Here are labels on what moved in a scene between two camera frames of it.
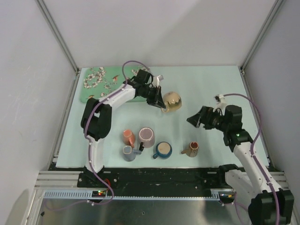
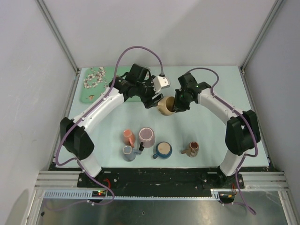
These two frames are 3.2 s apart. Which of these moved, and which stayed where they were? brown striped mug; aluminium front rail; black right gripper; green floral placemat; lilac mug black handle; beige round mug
Moved: black right gripper; beige round mug
Stayed: green floral placemat; aluminium front rail; brown striped mug; lilac mug black handle
